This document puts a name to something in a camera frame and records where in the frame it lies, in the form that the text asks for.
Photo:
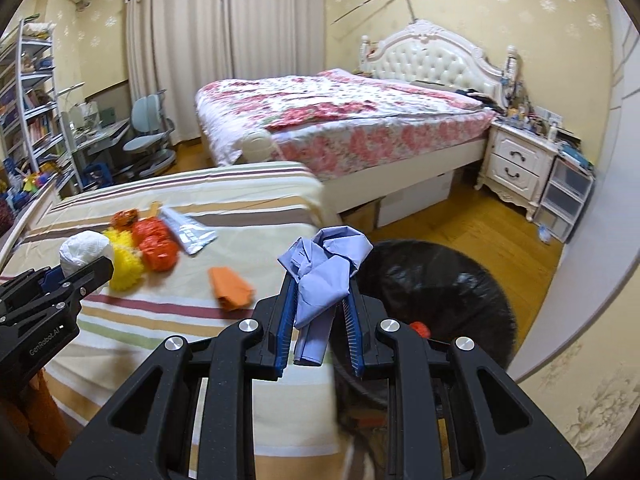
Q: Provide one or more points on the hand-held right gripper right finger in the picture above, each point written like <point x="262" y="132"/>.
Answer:
<point x="355" y="332"/>

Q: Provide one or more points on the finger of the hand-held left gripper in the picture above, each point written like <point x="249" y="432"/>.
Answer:
<point x="92" y="272"/>
<point x="50" y="278"/>

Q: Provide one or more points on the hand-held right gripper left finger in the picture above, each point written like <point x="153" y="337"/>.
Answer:
<point x="285" y="320"/>

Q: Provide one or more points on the white paper ball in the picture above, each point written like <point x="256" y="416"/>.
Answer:
<point x="82" y="252"/>

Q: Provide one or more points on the yellow foam fruit net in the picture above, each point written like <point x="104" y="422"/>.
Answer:
<point x="125" y="262"/>

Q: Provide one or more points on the light blue paper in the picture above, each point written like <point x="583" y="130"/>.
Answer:
<point x="320" y="280"/>

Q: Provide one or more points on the orange brown snack wrapper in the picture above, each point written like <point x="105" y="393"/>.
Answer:
<point x="124" y="217"/>

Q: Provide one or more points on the orange paper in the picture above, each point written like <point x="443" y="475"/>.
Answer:
<point x="230" y="287"/>

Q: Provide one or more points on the small tan wrapper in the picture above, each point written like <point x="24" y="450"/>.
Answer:
<point x="154" y="209"/>

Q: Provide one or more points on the black lined trash bin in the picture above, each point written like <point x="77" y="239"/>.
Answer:
<point x="450" y="285"/>

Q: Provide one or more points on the silver foil packet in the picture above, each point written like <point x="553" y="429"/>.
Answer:
<point x="192" y="235"/>

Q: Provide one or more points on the colourful toy pile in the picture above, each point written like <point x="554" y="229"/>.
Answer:
<point x="27" y="185"/>

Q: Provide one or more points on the blue plastic stool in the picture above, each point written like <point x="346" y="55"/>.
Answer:
<point x="97" y="176"/>

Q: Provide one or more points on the study desk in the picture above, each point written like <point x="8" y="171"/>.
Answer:
<point x="105" y="132"/>

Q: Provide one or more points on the white storage box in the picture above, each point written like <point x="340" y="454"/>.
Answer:
<point x="415" y="197"/>

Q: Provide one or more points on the white metal bookshelf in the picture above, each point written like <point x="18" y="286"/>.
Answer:
<point x="30" y="110"/>

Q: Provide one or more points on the grey office chair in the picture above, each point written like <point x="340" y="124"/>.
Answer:
<point x="145" y="110"/>

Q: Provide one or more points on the crumpled blue white wrapper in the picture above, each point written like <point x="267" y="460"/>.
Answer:
<point x="545" y="234"/>

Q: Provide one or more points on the floral quilt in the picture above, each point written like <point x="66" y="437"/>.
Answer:
<point x="325" y="105"/>

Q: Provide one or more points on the beige curtain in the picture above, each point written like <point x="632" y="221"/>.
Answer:
<point x="275" y="25"/>
<point x="185" y="50"/>

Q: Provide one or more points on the white nightstand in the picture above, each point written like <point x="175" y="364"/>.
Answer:
<point x="520" y="152"/>

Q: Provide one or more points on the clear plastic drawer unit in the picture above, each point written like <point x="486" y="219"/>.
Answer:
<point x="565" y="195"/>

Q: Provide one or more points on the dark cloth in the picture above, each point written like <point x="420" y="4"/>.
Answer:
<point x="475" y="95"/>

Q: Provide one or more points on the pile of small items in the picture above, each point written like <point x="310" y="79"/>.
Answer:
<point x="525" y="112"/>

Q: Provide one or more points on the white bottle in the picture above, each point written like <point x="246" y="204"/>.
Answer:
<point x="552" y="132"/>

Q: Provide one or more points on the stack of books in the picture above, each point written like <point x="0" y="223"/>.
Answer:
<point x="580" y="155"/>

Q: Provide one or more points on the white wardrobe door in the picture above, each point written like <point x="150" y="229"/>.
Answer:
<point x="615" y="160"/>

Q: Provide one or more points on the cream round bed post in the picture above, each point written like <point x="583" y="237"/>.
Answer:
<point x="257" y="147"/>

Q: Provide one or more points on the white tufted bed frame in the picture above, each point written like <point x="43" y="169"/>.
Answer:
<point x="430" y="60"/>

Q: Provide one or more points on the white wall socket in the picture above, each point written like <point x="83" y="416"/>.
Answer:
<point x="549" y="116"/>

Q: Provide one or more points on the thin wall rod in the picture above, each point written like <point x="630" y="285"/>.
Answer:
<point x="370" y="3"/>

